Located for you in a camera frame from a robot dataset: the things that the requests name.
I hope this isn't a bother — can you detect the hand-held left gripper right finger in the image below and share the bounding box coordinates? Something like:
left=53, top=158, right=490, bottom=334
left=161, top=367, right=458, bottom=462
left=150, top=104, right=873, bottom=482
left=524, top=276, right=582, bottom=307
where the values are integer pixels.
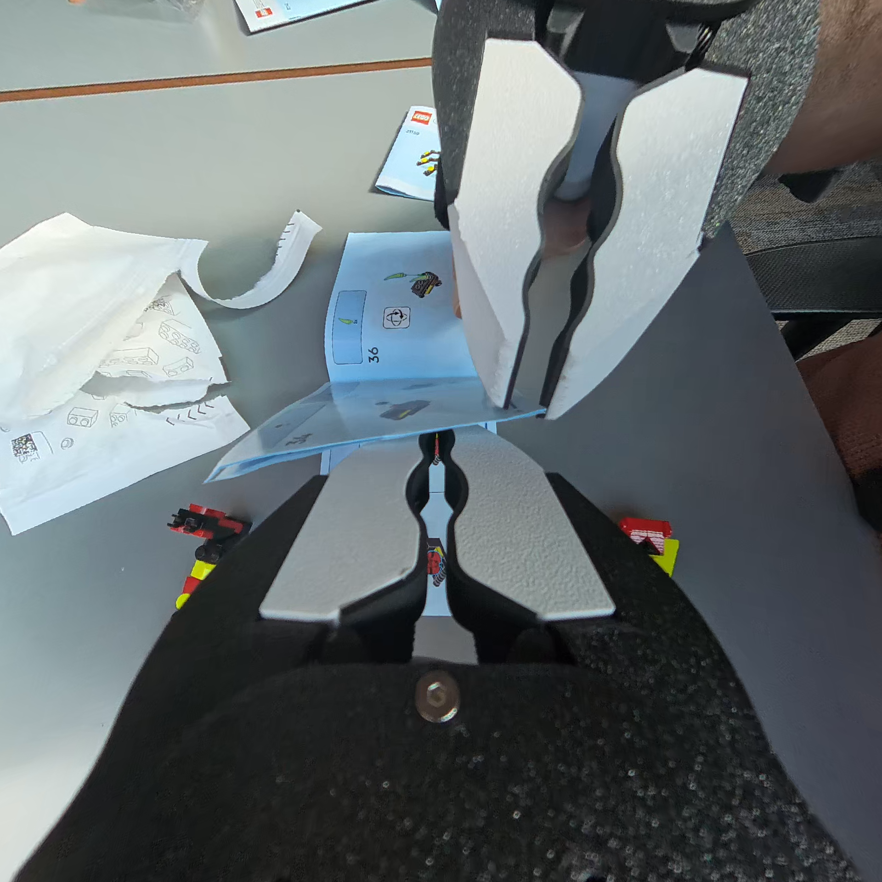
left=447, top=425, right=617, bottom=626

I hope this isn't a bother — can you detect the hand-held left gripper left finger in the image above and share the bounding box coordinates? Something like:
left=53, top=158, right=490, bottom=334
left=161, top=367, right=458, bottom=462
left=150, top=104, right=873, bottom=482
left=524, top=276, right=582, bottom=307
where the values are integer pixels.
left=260, top=434, right=424, bottom=627

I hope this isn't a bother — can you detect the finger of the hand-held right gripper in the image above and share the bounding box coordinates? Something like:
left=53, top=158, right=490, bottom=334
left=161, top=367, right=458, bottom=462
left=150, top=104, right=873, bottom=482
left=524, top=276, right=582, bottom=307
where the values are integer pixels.
left=447, top=37, right=587, bottom=412
left=539, top=64, right=752, bottom=422

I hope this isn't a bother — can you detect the blue instruction booklet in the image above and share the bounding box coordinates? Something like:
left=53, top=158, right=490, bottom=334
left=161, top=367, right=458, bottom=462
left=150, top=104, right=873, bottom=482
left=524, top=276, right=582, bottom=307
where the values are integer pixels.
left=233, top=0, right=442, bottom=37
left=205, top=231, right=548, bottom=619
left=374, top=105, right=442, bottom=201

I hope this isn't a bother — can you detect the person's right forearm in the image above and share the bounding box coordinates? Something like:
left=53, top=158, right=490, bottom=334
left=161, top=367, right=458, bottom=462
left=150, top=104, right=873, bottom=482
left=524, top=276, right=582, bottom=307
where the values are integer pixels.
left=763, top=0, right=882, bottom=177

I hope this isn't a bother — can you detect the person's right hand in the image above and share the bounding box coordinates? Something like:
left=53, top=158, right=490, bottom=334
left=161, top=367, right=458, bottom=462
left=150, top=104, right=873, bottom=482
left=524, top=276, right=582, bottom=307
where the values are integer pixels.
left=542, top=197, right=595, bottom=261

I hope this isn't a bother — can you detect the small red yellow brick model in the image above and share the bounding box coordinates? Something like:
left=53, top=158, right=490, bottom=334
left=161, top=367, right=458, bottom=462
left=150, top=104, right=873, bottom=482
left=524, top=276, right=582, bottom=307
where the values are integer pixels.
left=619, top=517, right=681, bottom=578

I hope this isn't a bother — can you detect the long red yellow brick model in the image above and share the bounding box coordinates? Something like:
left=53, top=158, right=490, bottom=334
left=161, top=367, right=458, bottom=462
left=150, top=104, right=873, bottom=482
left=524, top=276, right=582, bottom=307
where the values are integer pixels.
left=168, top=503, right=253, bottom=611

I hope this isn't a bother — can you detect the black chair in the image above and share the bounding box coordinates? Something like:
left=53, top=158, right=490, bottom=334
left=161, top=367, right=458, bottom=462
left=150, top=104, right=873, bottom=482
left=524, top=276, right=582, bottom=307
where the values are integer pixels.
left=743, top=233, right=882, bottom=361

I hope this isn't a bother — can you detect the reddish brown trouser leg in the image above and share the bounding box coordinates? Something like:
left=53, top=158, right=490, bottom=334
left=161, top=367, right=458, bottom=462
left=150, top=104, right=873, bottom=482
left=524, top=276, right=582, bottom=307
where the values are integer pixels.
left=798, top=348, right=882, bottom=533

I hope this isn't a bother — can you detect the torn white paper bag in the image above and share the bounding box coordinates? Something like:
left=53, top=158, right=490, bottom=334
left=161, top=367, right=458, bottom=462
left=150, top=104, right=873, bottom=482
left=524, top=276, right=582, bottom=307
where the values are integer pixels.
left=0, top=210, right=323, bottom=536

